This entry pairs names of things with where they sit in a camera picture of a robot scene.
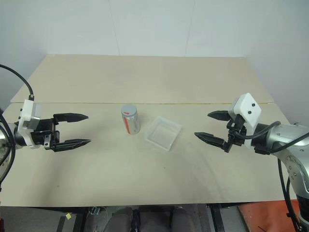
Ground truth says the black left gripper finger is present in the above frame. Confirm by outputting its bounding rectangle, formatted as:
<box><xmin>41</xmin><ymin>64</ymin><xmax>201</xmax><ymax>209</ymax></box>
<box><xmin>53</xmin><ymin>139</ymin><xmax>92</xmax><ymax>153</ymax></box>
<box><xmin>53</xmin><ymin>112</ymin><xmax>89</xmax><ymax>124</ymax></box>

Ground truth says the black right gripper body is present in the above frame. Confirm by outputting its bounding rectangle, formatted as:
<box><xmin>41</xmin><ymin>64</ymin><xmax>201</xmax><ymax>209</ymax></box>
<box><xmin>223</xmin><ymin>114</ymin><xmax>248</xmax><ymax>153</ymax></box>

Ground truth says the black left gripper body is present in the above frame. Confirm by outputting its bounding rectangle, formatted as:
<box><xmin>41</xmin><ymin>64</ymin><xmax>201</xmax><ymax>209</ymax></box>
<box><xmin>30</xmin><ymin>114</ymin><xmax>60</xmax><ymax>152</ymax></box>

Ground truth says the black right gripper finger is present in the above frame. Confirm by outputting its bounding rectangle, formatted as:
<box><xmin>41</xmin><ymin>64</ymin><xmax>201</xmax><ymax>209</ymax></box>
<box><xmin>194</xmin><ymin>131</ymin><xmax>229</xmax><ymax>147</ymax></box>
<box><xmin>207</xmin><ymin>110</ymin><xmax>230</xmax><ymax>121</ymax></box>

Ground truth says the clear plastic tray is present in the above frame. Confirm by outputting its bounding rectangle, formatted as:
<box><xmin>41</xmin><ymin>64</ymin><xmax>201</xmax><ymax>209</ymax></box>
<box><xmin>143</xmin><ymin>116</ymin><xmax>183</xmax><ymax>152</ymax></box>

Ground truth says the red floor mat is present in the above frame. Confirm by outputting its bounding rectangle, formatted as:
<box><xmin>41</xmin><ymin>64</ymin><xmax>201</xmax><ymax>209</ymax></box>
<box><xmin>237</xmin><ymin>198</ymin><xmax>301</xmax><ymax>232</ymax></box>

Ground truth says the dark rounded shape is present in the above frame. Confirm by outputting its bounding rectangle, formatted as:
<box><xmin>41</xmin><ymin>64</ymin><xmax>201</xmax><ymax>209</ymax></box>
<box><xmin>86</xmin><ymin>206</ymin><xmax>134</xmax><ymax>232</ymax></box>

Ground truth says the thick black right wrist cable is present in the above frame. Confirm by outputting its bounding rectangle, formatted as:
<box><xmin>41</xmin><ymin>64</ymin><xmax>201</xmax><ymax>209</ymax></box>
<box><xmin>231</xmin><ymin>121</ymin><xmax>282</xmax><ymax>141</ymax></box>

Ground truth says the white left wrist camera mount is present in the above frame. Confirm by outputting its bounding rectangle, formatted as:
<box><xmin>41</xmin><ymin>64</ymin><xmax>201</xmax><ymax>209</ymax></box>
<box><xmin>17</xmin><ymin>98</ymin><xmax>42</xmax><ymax>149</ymax></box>

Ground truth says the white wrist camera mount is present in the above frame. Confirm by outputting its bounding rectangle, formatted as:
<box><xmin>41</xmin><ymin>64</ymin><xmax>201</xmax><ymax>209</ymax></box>
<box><xmin>17</xmin><ymin>98</ymin><xmax>42</xmax><ymax>149</ymax></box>
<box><xmin>227</xmin><ymin>92</ymin><xmax>263</xmax><ymax>148</ymax></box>

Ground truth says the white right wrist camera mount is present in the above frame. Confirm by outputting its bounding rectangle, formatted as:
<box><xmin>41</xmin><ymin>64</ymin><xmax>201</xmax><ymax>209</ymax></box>
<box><xmin>227</xmin><ymin>92</ymin><xmax>263</xmax><ymax>148</ymax></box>

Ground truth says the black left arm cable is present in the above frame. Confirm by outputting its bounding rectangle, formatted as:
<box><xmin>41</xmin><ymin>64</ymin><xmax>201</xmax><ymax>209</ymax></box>
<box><xmin>0</xmin><ymin>108</ymin><xmax>16</xmax><ymax>192</ymax></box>

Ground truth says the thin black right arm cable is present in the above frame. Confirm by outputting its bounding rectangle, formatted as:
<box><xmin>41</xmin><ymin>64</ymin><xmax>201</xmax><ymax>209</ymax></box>
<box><xmin>277</xmin><ymin>131</ymin><xmax>309</xmax><ymax>232</ymax></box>

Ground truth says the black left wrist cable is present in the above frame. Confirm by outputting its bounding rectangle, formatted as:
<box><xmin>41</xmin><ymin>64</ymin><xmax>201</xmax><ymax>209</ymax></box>
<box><xmin>0</xmin><ymin>64</ymin><xmax>35</xmax><ymax>101</ymax></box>

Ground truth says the black table frame beam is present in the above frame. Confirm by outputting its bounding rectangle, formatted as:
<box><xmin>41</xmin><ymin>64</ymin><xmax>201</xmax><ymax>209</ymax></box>
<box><xmin>209</xmin><ymin>204</ymin><xmax>227</xmax><ymax>232</ymax></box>
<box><xmin>56</xmin><ymin>207</ymin><xmax>85</xmax><ymax>232</ymax></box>

